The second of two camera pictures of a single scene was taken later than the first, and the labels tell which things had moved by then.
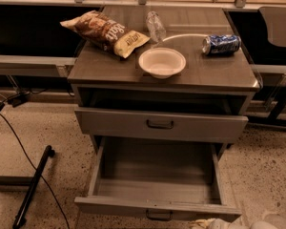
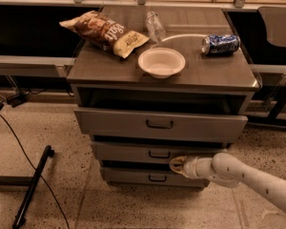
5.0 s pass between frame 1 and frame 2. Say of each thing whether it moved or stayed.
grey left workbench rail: stayed
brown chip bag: stayed
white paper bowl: stayed
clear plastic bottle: stayed
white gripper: moved
